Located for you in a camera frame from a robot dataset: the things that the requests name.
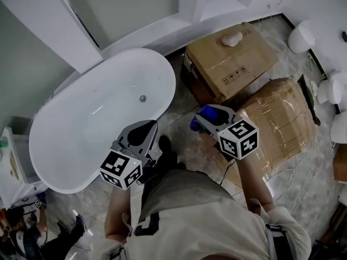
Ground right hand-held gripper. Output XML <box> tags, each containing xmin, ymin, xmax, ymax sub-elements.
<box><xmin>195</xmin><ymin>104</ymin><xmax>260</xmax><ymax>162</ymax></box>

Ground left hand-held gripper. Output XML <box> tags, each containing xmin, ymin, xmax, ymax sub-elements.
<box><xmin>99</xmin><ymin>120</ymin><xmax>159</xmax><ymax>191</ymax></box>

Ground blue shampoo bottle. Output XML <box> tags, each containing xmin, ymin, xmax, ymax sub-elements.
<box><xmin>190</xmin><ymin>105</ymin><xmax>219</xmax><ymax>132</ymax></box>

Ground white bathtub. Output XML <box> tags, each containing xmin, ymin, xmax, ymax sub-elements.
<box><xmin>28</xmin><ymin>47</ymin><xmax>177</xmax><ymax>194</ymax></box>

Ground person's left forearm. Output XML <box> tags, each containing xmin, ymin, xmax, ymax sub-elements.
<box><xmin>104</xmin><ymin>184</ymin><xmax>131</xmax><ymax>240</ymax></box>

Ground person's right forearm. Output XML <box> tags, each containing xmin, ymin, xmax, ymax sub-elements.
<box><xmin>235</xmin><ymin>155</ymin><xmax>275</xmax><ymax>213</ymax></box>

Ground person's black shoe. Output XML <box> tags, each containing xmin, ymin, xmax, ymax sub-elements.
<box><xmin>158</xmin><ymin>135</ymin><xmax>176</xmax><ymax>157</ymax></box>

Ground person's black trousers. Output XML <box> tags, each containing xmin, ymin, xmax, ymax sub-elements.
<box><xmin>162</xmin><ymin>152</ymin><xmax>188</xmax><ymax>174</ymax></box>

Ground plain cardboard box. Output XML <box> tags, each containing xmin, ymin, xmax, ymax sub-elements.
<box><xmin>180</xmin><ymin>22</ymin><xmax>280</xmax><ymax>106</ymax></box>

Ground tape-wrapped cardboard box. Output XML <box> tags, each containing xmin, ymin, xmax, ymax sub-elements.
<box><xmin>223</xmin><ymin>77</ymin><xmax>317</xmax><ymax>189</ymax></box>

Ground beige sponge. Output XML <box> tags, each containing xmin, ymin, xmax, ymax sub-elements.
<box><xmin>220</xmin><ymin>31</ymin><xmax>243</xmax><ymax>48</ymax></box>

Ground dark green board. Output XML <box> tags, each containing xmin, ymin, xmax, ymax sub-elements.
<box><xmin>297</xmin><ymin>74</ymin><xmax>321</xmax><ymax>127</ymax></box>

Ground person's beige and grey shirt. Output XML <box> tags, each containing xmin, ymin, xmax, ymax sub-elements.
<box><xmin>102</xmin><ymin>168</ymin><xmax>312</xmax><ymax>260</ymax></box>

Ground white vanity cabinet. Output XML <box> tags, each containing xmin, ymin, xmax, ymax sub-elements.
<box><xmin>0</xmin><ymin>116</ymin><xmax>48</xmax><ymax>208</ymax></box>

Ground small brown cardboard box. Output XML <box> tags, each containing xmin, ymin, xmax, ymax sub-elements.
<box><xmin>333</xmin><ymin>145</ymin><xmax>347</xmax><ymax>184</ymax></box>

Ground person's black harness strap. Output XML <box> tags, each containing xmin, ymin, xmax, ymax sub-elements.
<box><xmin>110</xmin><ymin>247</ymin><xmax>126</xmax><ymax>260</ymax></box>
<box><xmin>267</xmin><ymin>223</ymin><xmax>293</xmax><ymax>260</ymax></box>

